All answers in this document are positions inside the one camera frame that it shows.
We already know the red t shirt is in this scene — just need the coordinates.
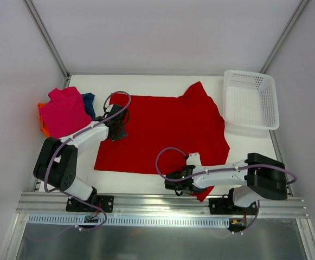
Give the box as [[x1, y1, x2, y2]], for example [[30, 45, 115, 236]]
[[93, 81, 230, 203]]

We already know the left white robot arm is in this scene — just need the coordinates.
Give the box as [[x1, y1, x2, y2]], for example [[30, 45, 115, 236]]
[[33, 104, 130, 211]]

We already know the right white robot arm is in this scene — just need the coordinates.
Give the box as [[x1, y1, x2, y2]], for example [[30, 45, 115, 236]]
[[164, 153, 287, 215]]

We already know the blue folded t shirt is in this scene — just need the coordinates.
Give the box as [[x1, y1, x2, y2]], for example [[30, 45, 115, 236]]
[[81, 93, 96, 120]]

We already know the pink folded t shirt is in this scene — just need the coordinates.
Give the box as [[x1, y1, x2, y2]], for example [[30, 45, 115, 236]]
[[40, 87, 92, 138]]

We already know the orange folded t shirt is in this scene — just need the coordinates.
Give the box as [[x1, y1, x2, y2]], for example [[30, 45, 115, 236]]
[[37, 103, 50, 138]]

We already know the white plastic basket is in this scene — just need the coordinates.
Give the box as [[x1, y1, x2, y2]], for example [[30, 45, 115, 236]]
[[222, 70, 280, 131]]

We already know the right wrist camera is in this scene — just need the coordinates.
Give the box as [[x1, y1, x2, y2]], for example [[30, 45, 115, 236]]
[[186, 153, 202, 166]]

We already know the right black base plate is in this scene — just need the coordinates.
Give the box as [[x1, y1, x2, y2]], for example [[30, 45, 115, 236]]
[[208, 197, 258, 216]]

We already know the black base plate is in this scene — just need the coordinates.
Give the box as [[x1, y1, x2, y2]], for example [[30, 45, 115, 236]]
[[208, 197, 258, 216], [66, 194, 114, 213]]

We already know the aluminium mounting rail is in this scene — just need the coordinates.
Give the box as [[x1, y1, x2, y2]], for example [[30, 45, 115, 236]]
[[16, 192, 310, 219]]

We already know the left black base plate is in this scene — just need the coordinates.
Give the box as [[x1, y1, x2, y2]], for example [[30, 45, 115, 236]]
[[66, 194, 114, 213]]

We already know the white slotted cable duct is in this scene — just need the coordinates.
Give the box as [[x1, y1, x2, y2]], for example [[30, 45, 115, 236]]
[[28, 214, 230, 229]]

